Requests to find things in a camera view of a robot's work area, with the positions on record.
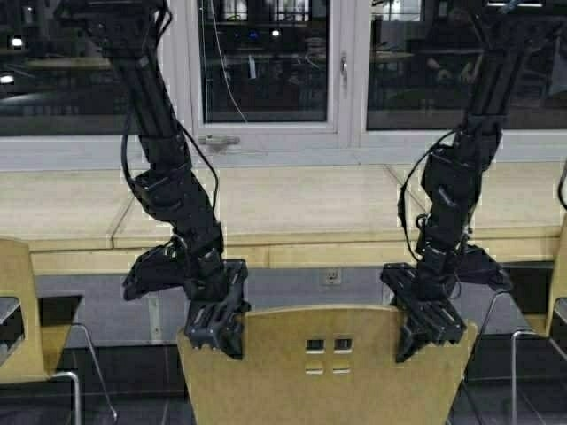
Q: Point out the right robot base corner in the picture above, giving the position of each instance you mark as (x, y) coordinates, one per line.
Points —
(558, 326)

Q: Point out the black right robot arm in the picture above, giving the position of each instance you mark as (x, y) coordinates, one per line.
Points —
(509, 32)

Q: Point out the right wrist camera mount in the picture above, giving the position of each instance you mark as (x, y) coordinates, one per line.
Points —
(478, 267)

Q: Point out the yellow wood chair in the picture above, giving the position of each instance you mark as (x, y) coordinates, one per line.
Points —
(538, 325)
(324, 364)

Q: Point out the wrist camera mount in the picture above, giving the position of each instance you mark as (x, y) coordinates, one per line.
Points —
(478, 267)
(161, 268)

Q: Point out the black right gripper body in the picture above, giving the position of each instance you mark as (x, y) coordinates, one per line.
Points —
(438, 318)

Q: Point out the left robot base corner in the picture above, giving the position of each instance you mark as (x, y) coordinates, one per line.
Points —
(12, 328)

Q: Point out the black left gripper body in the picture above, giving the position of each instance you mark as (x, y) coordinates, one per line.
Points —
(203, 325)

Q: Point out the long wooden window counter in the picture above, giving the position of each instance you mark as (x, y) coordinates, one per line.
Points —
(87, 222)

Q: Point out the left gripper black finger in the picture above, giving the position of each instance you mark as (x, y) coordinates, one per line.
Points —
(232, 330)

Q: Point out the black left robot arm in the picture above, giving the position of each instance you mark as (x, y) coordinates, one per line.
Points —
(128, 34)

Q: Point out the wall power outlet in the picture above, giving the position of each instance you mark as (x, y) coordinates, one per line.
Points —
(331, 277)

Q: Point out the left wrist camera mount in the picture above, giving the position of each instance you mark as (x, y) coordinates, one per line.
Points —
(161, 268)

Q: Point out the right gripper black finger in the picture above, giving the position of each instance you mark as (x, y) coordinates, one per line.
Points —
(411, 340)

